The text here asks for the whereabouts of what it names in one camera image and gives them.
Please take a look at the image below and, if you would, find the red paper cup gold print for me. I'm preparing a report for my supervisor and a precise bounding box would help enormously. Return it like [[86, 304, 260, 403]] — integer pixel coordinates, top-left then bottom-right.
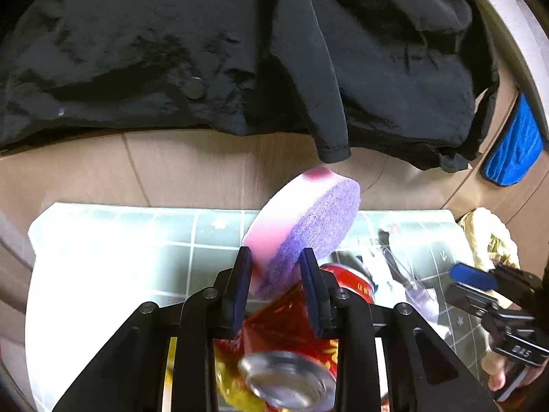
[[213, 285, 341, 412]]

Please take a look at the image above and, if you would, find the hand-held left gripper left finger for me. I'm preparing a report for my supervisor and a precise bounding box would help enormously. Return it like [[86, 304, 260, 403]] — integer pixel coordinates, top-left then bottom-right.
[[54, 247, 254, 412]]

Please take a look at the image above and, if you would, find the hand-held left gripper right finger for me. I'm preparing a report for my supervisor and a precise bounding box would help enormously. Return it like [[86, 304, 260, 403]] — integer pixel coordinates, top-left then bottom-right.
[[299, 248, 498, 412]]

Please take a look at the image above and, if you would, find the green grid cutting mat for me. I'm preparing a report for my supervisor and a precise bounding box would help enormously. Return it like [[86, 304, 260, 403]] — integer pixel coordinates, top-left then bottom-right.
[[26, 202, 494, 412]]

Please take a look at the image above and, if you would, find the pink and purple sponge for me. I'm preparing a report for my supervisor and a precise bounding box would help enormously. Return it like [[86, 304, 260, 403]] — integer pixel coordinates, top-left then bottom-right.
[[242, 166, 362, 300]]

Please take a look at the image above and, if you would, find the blue towel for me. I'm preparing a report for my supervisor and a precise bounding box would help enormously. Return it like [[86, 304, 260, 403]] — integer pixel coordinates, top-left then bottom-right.
[[480, 92, 545, 187]]

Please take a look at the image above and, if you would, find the clear plastic wrapper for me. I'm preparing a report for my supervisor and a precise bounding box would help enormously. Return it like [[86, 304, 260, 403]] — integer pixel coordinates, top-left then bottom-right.
[[377, 223, 442, 327]]

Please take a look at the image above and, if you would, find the person's right hand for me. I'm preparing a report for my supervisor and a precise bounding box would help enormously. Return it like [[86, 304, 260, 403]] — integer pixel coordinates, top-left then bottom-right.
[[480, 350, 519, 391]]

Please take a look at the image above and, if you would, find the red drink can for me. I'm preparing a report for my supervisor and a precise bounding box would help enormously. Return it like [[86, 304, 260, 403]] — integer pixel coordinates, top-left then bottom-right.
[[319, 263, 378, 305]]

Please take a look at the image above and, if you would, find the yellow snack packet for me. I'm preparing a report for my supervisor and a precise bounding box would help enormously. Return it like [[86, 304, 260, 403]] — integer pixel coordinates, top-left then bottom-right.
[[165, 337, 258, 412]]

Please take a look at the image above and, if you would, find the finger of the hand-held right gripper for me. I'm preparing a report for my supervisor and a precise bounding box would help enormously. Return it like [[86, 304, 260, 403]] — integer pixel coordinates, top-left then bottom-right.
[[446, 282, 533, 331], [449, 262, 545, 305]]

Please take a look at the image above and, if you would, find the black jacket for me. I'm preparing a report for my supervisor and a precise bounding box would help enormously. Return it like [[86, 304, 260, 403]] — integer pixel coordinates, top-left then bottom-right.
[[0, 0, 500, 174]]

